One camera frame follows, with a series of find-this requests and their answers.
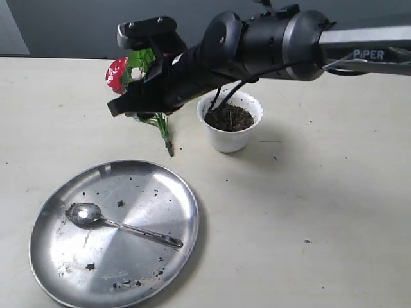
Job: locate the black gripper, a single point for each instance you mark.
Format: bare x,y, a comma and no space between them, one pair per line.
178,75

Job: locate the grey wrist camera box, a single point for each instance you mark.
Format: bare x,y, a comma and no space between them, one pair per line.
154,32

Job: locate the white scalloped plastic pot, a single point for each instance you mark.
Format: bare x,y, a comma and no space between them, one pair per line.
230,142

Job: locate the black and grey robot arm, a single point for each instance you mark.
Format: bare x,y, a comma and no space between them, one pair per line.
285,44

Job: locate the artificial red flower stem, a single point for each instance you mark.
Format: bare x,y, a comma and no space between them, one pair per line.
119,75

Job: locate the round stainless steel plate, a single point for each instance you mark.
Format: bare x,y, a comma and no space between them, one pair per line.
101,265

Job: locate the long-handled metal spoon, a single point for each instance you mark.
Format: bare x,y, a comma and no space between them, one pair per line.
83,214

